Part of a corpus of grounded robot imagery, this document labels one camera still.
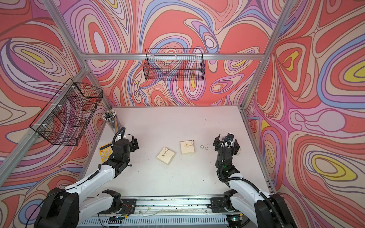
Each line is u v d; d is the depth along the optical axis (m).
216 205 0.73
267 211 0.41
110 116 0.93
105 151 0.93
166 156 0.89
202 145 0.96
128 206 0.73
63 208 0.40
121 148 0.64
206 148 0.96
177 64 0.96
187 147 0.93
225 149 0.66
